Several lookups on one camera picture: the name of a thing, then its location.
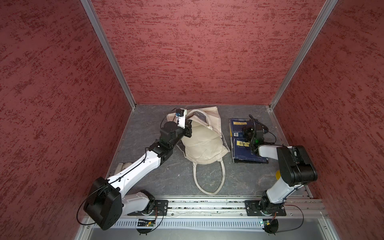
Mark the yellow cup with batteries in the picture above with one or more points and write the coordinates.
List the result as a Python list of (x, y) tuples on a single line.
[(278, 175)]

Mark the right circuit board with wires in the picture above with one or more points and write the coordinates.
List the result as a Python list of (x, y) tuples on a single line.
[(270, 226)]

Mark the left circuit board with wires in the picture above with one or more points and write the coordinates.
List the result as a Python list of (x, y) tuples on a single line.
[(144, 227)]

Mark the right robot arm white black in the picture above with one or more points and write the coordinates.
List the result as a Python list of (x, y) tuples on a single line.
[(295, 166)]

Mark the corner aluminium post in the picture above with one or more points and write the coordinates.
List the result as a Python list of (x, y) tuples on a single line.
[(97, 26), (321, 19)]

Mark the cream canvas tote bag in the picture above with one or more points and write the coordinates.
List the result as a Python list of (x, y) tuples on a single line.
[(207, 144)]

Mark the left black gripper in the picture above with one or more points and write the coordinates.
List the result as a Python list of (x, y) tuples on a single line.
[(188, 128)]

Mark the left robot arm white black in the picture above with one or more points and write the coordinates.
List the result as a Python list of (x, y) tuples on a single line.
[(108, 199)]

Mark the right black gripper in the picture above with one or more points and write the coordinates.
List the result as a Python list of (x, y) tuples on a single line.
[(245, 129)]

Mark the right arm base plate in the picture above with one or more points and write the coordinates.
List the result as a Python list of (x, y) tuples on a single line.
[(264, 209)]

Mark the aluminium front rail frame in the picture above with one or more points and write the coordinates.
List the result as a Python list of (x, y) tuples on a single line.
[(222, 218)]

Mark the right corner aluminium post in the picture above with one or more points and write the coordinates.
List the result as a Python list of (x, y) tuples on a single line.
[(321, 19)]

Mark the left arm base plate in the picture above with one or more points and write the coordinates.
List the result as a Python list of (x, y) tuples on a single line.
[(157, 208)]

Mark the white rolled cloth object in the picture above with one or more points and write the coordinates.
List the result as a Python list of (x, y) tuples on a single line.
[(121, 167)]

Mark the left corner aluminium post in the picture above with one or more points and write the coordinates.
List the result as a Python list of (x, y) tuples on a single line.
[(97, 26)]

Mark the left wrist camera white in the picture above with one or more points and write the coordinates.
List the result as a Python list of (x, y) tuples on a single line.
[(180, 115)]

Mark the circuit board with wires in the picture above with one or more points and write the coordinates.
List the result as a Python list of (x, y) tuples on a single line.
[(144, 227), (270, 226)]

